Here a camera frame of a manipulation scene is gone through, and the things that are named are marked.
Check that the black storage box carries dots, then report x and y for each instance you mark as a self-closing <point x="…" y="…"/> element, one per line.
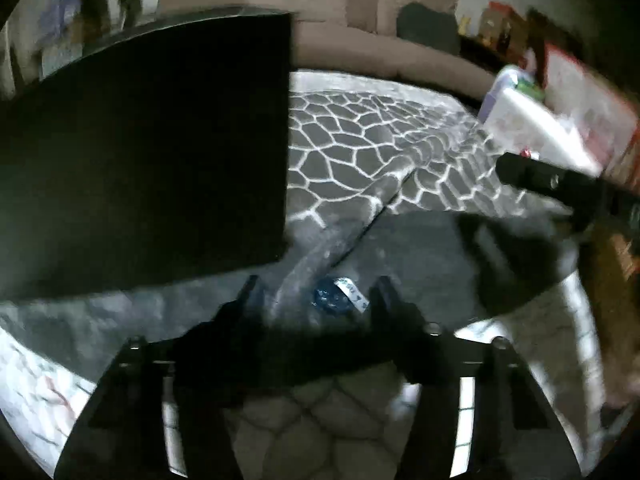
<point x="160" y="155"/>

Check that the red white snack bag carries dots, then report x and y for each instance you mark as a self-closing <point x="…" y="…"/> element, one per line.
<point x="605" y="119"/>

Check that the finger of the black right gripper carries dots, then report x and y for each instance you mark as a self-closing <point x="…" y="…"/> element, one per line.
<point x="569" y="187"/>

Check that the white tissue box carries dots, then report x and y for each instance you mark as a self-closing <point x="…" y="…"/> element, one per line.
<point x="521" y="124"/>

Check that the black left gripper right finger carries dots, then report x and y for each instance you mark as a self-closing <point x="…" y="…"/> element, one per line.
<point x="480" y="414"/>

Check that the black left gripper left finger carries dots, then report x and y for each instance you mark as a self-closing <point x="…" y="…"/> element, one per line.
<point x="120" y="434"/>

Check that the brown sofa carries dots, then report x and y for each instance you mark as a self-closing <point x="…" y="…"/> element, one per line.
<point x="360" y="37"/>

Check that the blue candy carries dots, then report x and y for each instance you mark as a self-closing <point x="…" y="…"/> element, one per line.
<point x="338" y="295"/>

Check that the dark green cushion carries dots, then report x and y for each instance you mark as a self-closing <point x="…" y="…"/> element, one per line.
<point x="421" y="25"/>

